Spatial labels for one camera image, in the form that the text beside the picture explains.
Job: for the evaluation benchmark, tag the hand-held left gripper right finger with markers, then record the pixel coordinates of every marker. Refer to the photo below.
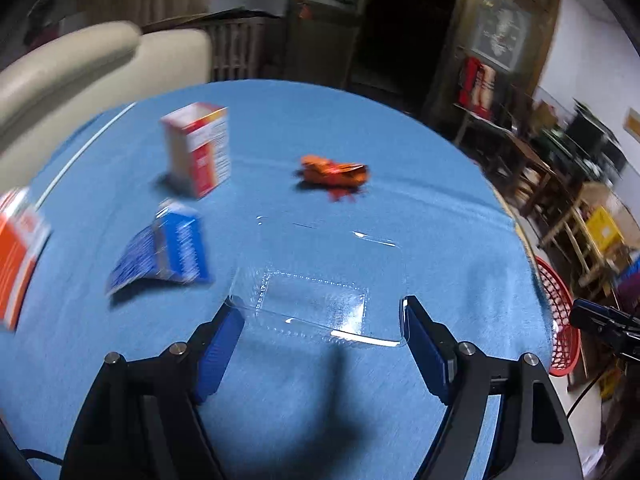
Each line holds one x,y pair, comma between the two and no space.
425,350

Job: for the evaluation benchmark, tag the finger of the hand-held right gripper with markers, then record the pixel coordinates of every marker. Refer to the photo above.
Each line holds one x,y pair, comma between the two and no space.
600,317

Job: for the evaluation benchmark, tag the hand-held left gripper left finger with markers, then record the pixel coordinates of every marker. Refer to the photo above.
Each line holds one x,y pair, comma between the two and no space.
220,355

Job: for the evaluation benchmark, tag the red plastic basket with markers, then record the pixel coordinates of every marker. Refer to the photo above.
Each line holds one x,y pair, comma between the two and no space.
552,280

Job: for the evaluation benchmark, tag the clear plastic tray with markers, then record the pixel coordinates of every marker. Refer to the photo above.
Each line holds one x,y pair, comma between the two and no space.
315,295

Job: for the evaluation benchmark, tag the yellow box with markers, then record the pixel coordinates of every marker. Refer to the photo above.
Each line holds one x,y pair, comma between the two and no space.
604,229

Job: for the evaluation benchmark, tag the light wooden chair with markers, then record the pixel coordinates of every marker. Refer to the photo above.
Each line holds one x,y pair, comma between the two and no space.
575,230

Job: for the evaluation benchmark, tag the blue and white carton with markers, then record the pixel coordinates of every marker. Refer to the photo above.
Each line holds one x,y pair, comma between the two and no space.
180,250

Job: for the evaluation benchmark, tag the blue tablecloth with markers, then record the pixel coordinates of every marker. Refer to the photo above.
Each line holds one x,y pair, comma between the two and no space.
400,185

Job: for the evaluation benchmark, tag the black monitor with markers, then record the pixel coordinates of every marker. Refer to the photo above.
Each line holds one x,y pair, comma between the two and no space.
595,135

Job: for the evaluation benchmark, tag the white and red box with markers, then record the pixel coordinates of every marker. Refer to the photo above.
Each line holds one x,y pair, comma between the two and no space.
205,155

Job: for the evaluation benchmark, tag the orange crumpled wrapper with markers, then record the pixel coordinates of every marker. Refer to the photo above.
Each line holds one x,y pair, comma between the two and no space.
330,172

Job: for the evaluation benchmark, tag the cardboard box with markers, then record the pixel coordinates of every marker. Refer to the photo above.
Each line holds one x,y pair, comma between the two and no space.
545,115

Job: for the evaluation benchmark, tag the orange and white box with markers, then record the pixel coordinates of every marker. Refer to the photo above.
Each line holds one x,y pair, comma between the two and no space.
20,260

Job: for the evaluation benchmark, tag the red and white scarf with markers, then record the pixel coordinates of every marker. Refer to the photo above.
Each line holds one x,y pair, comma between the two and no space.
472,85

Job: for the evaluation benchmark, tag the brown door with glass panel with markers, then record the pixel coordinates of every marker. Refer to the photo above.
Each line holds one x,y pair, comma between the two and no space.
450,60

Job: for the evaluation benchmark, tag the wooden baby crib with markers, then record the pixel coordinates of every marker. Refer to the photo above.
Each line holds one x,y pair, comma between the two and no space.
235,50

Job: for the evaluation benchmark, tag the beige leather sofa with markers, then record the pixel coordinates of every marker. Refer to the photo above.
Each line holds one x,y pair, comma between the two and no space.
75,75

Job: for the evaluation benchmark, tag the brown door with red tassel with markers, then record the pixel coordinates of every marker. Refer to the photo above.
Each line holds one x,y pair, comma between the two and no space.
320,35

